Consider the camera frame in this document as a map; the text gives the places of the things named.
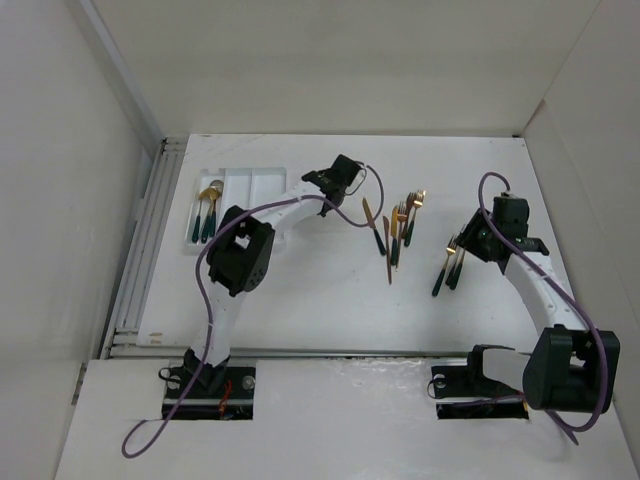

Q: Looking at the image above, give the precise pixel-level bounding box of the silver spoon thin handle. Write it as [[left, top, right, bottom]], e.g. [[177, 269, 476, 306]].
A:
[[209, 180, 224, 194]]

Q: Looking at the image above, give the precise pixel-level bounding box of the gold spoon green handle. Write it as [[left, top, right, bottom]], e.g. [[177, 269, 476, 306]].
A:
[[191, 190, 208, 244], [206, 188, 223, 239], [200, 187, 214, 244]]

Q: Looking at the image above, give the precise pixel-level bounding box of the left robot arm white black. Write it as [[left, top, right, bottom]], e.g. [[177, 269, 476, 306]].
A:
[[181, 155, 364, 397]]

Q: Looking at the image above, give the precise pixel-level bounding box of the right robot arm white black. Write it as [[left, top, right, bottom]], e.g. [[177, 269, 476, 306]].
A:
[[457, 193, 620, 413]]

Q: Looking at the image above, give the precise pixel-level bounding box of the gold knife green handle short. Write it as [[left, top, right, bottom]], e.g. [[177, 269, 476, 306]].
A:
[[390, 205, 399, 267]]

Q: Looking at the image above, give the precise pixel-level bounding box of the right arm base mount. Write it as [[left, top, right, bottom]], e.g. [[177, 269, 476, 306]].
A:
[[427, 345, 529, 420]]

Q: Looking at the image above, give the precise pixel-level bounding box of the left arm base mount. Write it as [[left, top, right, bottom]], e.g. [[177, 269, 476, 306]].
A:
[[158, 359, 257, 421]]

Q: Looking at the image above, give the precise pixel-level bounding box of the aluminium rail frame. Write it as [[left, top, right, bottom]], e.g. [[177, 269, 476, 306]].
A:
[[98, 137, 187, 359]]

